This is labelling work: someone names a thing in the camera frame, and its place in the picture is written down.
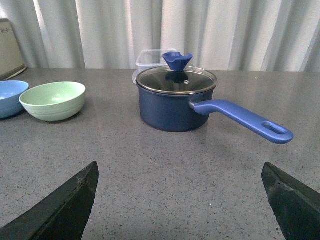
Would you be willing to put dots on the green plastic bowl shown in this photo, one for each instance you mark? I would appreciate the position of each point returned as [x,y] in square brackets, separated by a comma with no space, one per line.
[54,101]

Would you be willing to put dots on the clear plastic food container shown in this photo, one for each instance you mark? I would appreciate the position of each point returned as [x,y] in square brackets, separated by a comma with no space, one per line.
[148,59]

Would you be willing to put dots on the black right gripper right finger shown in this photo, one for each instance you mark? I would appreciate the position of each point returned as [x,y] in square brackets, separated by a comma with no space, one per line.
[295,205]

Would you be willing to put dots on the white pleated curtain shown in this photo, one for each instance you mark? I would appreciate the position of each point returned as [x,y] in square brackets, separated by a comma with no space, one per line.
[234,35]

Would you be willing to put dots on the dark blue saucepan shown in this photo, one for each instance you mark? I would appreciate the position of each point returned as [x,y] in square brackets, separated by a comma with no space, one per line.
[184,113]

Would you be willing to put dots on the glass lid with blue knob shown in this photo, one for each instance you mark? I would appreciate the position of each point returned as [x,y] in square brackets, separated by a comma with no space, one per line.
[176,77]

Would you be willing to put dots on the cream four-slot toaster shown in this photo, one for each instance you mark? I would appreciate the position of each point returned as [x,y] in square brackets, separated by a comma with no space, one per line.
[11,59]

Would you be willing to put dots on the blue plastic bowl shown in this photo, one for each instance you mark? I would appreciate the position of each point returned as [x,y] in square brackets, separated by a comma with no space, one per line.
[10,92]

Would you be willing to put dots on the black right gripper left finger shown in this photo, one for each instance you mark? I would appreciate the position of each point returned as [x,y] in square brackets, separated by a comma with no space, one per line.
[62,215]

